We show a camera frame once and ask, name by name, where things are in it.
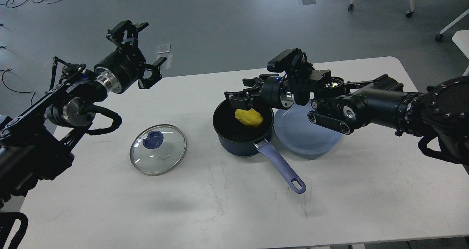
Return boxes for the yellow potato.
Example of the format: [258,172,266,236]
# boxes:
[234,108,264,128]

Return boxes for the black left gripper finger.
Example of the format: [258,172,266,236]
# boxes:
[107,20,149,53]
[138,56,167,89]

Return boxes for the dark blue saucepan purple handle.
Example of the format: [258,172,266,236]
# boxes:
[213,99,306,194]

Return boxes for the light blue plate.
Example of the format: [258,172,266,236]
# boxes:
[274,104,342,157]

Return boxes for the glass pot lid purple knob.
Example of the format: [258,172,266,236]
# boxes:
[129,124,188,176]

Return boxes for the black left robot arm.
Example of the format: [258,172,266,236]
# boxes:
[0,20,166,207]

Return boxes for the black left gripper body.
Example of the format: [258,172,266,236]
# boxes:
[94,48,146,94]

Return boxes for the white chair legs with casters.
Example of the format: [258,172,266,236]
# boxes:
[347,0,469,42]

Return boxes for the black floor cable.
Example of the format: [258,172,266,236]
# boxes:
[0,69,53,96]

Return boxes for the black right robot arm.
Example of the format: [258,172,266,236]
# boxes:
[225,48,469,166]

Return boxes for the white table corner right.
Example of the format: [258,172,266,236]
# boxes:
[452,29,469,58]

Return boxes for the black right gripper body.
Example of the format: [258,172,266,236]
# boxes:
[260,77,294,109]

